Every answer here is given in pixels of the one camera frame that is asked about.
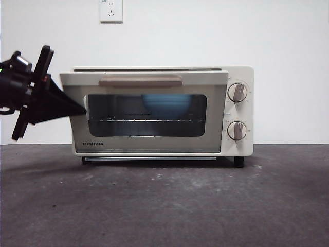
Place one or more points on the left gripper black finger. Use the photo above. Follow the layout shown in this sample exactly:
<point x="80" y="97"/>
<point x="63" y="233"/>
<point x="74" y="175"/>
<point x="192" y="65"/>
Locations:
<point x="59" y="95"/>
<point x="54" y="112"/>

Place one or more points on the blue ribbed bowl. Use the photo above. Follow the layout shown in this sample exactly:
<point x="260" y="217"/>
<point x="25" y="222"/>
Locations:
<point x="167" y="105"/>

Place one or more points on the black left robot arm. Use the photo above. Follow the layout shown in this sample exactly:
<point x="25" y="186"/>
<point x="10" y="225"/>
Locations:
<point x="13" y="90"/>

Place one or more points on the black oven foot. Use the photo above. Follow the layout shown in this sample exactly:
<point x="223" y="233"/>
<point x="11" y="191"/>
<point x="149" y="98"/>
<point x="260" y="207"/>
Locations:
<point x="238" y="162"/>
<point x="83" y="160"/>

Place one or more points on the metal oven crumb tray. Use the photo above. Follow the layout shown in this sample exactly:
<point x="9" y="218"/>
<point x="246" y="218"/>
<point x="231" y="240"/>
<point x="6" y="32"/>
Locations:
<point x="154" y="159"/>

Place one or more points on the cream oven knob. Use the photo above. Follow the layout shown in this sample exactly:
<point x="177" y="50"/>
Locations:
<point x="237" y="130"/>
<point x="237" y="92"/>

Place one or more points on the cream Toshiba toaster oven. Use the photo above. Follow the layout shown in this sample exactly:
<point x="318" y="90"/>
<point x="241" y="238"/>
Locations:
<point x="239" y="74"/>

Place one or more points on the pale grey left wrist camera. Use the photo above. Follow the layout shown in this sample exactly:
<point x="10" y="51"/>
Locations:
<point x="21" y="61"/>

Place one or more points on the white wall socket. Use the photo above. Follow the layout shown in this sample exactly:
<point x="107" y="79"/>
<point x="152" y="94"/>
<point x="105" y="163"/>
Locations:
<point x="111" y="13"/>

